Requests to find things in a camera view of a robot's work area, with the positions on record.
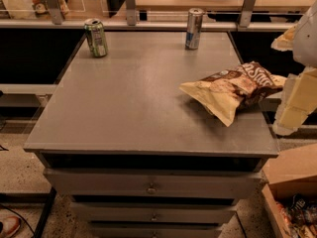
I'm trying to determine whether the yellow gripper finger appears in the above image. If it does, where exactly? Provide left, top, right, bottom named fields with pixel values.
left=270, top=26, right=296, bottom=52

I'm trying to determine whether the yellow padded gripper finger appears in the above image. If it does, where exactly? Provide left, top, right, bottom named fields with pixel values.
left=272, top=66, right=317, bottom=136

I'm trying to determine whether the brown chip bag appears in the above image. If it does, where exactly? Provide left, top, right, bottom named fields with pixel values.
left=179, top=61, right=286, bottom=127

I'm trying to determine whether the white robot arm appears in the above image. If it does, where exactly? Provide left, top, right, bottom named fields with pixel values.
left=271, top=1, right=317, bottom=136

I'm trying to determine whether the silver redbull can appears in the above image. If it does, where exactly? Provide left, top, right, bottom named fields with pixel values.
left=185, top=8, right=204, bottom=50

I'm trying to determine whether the green soda can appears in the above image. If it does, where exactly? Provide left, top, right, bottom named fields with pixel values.
left=84, top=18, right=108, bottom=58

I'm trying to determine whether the cardboard box of snacks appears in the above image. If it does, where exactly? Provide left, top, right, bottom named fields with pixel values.
left=262, top=144, right=317, bottom=238

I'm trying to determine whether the grey drawer cabinet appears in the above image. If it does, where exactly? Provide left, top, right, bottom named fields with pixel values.
left=25, top=32, right=277, bottom=238

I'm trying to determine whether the top drawer knob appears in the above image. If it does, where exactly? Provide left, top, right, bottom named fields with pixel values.
left=146, top=183, right=158, bottom=194

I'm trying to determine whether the white shoe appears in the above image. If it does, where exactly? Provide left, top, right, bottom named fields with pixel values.
left=0, top=216, right=21, bottom=238

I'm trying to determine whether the right metal railing post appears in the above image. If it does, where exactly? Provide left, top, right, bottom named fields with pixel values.
left=238, top=0, right=257, bottom=28

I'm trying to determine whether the metal railing post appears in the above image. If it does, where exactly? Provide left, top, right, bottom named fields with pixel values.
left=47, top=0, right=63, bottom=25
left=125, top=0, right=137, bottom=26
left=238, top=0, right=257, bottom=28

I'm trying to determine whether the middle metal railing post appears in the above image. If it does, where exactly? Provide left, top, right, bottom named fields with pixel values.
left=125, top=0, right=137, bottom=26

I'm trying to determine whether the left metal railing post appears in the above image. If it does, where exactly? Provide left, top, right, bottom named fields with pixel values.
left=47, top=0, right=63, bottom=25

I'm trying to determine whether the black floor cable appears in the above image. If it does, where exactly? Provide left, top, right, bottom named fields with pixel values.
left=0, top=203, right=36, bottom=236

